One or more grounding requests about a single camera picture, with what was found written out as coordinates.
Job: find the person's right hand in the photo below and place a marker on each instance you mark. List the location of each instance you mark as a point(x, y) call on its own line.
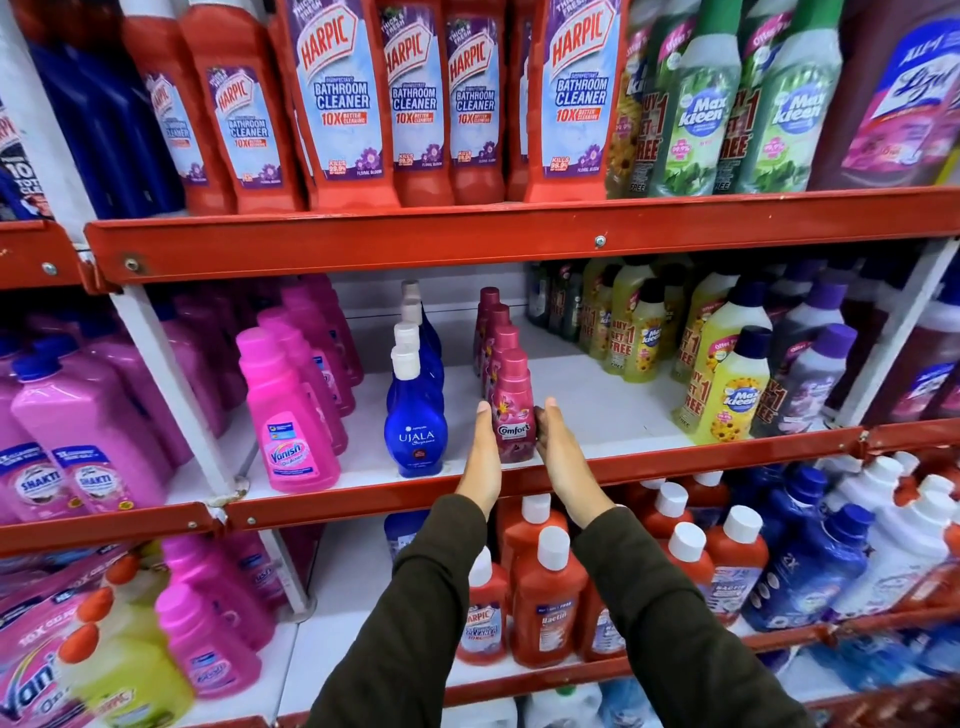
point(568, 469)

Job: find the person's left hand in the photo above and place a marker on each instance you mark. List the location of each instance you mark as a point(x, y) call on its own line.
point(481, 465)

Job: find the person's right fingers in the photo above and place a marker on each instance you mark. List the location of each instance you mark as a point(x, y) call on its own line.
point(556, 431)

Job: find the person's left fingers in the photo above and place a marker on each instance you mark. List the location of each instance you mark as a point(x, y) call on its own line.
point(484, 429)

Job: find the person's left forearm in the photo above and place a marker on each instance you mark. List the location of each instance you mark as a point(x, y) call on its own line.
point(416, 622)

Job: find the person's right forearm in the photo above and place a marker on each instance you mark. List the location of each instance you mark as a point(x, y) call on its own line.
point(667, 637)

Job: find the blue bottle with white cap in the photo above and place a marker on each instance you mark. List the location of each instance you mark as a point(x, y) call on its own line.
point(410, 288)
point(411, 310)
point(407, 334)
point(415, 431)

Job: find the small blue bottle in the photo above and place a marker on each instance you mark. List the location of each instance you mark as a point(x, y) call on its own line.
point(403, 529)

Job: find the group of red white-capped bottles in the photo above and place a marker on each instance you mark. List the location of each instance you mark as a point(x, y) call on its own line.
point(547, 600)

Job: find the group of yellow floor cleaner bottles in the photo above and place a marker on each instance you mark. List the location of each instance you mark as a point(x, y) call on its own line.
point(724, 390)

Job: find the row of pink stain remover bottles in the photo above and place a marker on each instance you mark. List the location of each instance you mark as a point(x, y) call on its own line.
point(289, 424)

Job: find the group of grey purple-capped bottles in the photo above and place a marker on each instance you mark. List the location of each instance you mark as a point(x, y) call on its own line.
point(804, 382)

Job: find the white plastic bottle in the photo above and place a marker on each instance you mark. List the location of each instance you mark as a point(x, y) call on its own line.
point(562, 706)

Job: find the group of blue detergent bottles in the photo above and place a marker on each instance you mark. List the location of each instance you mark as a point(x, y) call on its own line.
point(810, 570)

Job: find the yellow flower print cleaner bottle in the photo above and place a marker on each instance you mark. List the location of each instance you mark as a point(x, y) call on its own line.
point(628, 120)

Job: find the group of small pink bottles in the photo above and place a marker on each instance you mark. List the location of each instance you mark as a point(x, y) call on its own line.
point(206, 622)

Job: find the green white floor cleaner bottle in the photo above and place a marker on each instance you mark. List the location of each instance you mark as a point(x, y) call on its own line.
point(791, 105)
point(696, 112)

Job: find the row of red bathroom cleaner bottles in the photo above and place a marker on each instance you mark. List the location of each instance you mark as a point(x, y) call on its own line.
point(337, 97)

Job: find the group of maroon white-capped bottles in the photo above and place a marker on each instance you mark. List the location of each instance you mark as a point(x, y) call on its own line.
point(919, 367)

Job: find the group of light blue bottles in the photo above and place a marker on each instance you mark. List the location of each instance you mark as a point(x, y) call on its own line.
point(870, 660)

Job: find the group of pink cleaner bottles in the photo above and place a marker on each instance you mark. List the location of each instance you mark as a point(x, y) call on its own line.
point(82, 427)

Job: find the group of yellow orange-capped bottles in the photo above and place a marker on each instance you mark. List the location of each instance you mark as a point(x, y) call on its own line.
point(124, 660)

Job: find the large maroon floor cleaner bottle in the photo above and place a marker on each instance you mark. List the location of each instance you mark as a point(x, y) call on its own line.
point(892, 105)

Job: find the row of dark blue bottles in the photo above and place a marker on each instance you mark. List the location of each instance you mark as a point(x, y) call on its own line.
point(105, 127)

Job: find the stack of pink refill packets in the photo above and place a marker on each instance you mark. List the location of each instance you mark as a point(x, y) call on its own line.
point(30, 645)

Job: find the red metal shelf rail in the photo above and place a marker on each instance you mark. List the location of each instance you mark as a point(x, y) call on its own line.
point(105, 529)
point(637, 465)
point(487, 232)
point(34, 255)
point(787, 637)

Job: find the white shelf upright post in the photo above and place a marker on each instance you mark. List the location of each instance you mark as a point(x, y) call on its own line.
point(169, 375)
point(892, 337)

